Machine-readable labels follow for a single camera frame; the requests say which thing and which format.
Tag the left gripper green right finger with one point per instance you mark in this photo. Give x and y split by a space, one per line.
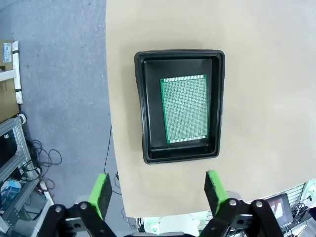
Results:
218 197

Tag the black ESD tray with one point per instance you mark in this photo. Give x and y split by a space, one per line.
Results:
153 69

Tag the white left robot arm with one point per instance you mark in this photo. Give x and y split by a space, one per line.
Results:
172 223

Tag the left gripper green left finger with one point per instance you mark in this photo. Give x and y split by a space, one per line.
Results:
98 197

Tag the labelled brown cardboard box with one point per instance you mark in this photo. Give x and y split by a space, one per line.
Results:
7 93

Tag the small black display screen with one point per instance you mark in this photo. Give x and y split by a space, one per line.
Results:
284 205

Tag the green perforated circuit board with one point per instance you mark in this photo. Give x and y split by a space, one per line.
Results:
185 108

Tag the white slotted base platform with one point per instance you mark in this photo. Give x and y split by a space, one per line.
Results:
304 190

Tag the white taped pipe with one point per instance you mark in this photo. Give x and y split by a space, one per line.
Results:
17 81

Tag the aluminium profile frame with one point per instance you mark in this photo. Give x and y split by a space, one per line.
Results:
14 138

